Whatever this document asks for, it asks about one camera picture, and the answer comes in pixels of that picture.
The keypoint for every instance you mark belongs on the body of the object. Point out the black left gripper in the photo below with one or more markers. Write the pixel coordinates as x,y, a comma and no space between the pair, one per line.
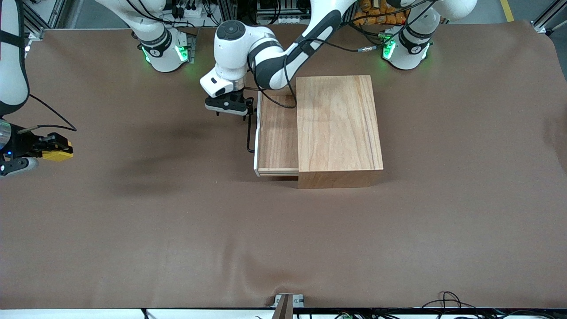
249,106

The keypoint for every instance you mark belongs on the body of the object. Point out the aluminium frame profile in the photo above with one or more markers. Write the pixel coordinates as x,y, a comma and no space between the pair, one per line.
542,22
40,22

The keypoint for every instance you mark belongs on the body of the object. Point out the wooden drawer cabinet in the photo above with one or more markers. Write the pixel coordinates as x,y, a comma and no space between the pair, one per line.
339,128

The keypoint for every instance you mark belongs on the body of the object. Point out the black plugs and sockets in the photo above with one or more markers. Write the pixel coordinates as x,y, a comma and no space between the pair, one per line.
186,9

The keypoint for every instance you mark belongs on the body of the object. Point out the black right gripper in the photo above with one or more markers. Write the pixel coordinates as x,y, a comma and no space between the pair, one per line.
23,142

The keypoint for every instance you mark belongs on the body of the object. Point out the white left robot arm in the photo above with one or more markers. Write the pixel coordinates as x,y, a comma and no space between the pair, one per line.
230,53

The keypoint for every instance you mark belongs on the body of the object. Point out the orange bagged items pile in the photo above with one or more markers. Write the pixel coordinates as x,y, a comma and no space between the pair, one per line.
376,15

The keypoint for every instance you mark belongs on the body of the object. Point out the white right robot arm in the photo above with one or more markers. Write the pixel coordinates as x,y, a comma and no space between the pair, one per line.
161,57

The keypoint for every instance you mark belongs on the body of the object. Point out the yellow cube block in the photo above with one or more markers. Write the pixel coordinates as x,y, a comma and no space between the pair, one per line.
60,156

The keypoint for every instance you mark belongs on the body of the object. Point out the brown table cloth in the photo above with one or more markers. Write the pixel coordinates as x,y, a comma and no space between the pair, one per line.
283,243

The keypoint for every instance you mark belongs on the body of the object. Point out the metal table clamp bracket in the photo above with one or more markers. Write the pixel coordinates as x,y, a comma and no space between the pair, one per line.
288,301

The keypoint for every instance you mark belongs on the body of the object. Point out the white power strip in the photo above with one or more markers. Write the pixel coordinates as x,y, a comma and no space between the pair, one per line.
281,20

